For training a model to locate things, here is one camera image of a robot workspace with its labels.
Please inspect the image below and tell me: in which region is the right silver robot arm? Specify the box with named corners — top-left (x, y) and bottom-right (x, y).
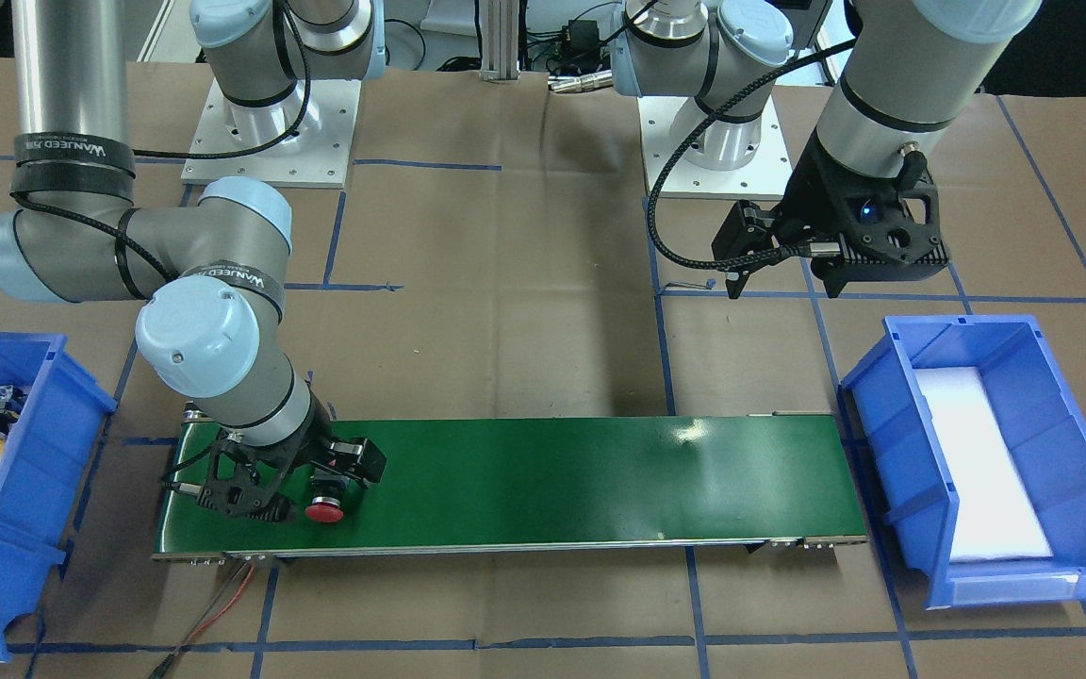
top-left (0, 1), bottom-right (387, 523)

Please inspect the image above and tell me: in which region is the green conveyor belt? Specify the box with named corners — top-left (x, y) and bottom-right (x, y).
top-left (154, 413), bottom-right (867, 559)

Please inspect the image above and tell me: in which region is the blue bin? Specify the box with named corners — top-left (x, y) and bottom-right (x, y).
top-left (0, 332), bottom-right (117, 662)
top-left (842, 315), bottom-right (1086, 609)

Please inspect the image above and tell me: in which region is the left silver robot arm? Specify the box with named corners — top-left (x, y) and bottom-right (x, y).
top-left (609, 1), bottom-right (1041, 298)

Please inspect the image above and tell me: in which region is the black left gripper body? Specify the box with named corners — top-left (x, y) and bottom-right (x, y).
top-left (783, 133), bottom-right (951, 298)

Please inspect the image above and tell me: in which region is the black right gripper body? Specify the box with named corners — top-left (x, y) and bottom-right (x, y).
top-left (162, 394), bottom-right (334, 521)

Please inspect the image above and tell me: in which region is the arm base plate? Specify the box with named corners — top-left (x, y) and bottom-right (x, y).
top-left (637, 96), bottom-right (790, 202)
top-left (181, 80), bottom-right (362, 189)

